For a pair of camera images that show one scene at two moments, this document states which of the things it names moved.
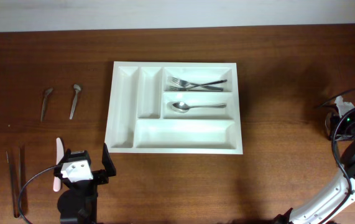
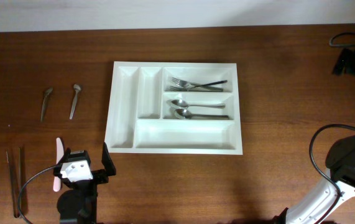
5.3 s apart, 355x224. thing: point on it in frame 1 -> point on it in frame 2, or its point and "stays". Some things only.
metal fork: [178, 89] stays
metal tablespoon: [327, 122] -> [184, 113]
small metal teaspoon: [77, 88] stays
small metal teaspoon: [47, 93] stays
